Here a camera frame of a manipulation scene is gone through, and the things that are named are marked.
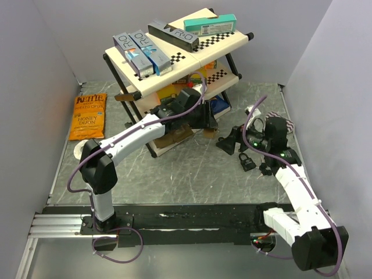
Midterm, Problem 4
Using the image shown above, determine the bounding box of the large brass padlock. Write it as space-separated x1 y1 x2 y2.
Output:
193 128 219 146

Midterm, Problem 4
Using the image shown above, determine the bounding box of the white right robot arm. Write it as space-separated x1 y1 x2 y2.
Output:
216 117 349 271

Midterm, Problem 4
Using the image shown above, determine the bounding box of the black round padlock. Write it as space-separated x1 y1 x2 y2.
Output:
238 152 256 172

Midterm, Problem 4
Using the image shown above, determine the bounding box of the brown wooden-handled tool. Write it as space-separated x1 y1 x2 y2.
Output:
115 91 142 102

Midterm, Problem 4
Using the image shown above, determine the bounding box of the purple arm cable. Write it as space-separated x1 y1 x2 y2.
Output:
242 95 344 277
66 71 208 194

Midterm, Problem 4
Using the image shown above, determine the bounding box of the purple wavy sponge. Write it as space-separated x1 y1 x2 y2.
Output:
267 110 295 134

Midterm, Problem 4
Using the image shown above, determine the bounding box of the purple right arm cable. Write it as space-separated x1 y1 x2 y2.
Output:
242 95 344 277

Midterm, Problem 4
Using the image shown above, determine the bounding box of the cream three-tier shelf rack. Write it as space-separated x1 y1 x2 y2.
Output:
103 8 255 159

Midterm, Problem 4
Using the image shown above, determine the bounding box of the green yellow box front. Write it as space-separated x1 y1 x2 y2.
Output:
156 84 180 103

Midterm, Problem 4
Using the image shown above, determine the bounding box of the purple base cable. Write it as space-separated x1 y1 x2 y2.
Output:
91 226 145 264
252 229 294 260

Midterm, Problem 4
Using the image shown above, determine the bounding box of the orange Kettle chips bag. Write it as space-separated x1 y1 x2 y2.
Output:
69 93 107 141

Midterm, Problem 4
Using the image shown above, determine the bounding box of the blue R+O box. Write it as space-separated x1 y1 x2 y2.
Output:
129 30 172 76

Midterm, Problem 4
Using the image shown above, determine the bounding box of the dark grey R+O box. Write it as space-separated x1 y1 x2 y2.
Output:
148 19 199 52

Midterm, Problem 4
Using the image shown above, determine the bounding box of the blue snack bag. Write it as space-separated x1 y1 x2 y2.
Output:
209 95 231 119

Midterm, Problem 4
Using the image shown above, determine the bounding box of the black-headed key bunch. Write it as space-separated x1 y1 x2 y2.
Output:
258 162 273 178

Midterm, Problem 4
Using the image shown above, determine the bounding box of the purple R+O box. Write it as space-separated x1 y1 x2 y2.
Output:
113 33 154 78

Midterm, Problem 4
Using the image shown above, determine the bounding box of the teal toothpaste box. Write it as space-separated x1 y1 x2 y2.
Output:
184 14 237 36

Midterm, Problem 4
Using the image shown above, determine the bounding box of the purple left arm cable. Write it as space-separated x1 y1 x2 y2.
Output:
66 71 208 194

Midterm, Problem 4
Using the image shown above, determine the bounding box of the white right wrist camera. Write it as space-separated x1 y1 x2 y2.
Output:
244 105 261 117

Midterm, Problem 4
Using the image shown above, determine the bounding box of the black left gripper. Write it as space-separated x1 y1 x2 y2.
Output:
183 100 218 130

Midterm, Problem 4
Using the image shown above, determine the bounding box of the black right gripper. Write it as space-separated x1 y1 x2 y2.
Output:
216 119 271 155

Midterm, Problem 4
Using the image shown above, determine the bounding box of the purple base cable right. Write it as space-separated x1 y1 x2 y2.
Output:
252 229 294 260

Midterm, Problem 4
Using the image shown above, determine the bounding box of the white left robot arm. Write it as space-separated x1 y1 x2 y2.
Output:
80 84 217 234

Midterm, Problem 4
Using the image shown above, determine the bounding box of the brown packaged item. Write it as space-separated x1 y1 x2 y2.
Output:
153 126 194 149

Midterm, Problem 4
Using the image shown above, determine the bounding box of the white tape roll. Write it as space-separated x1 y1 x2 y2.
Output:
73 139 88 160

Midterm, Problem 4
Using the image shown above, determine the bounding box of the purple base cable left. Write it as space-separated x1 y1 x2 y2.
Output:
91 226 145 264

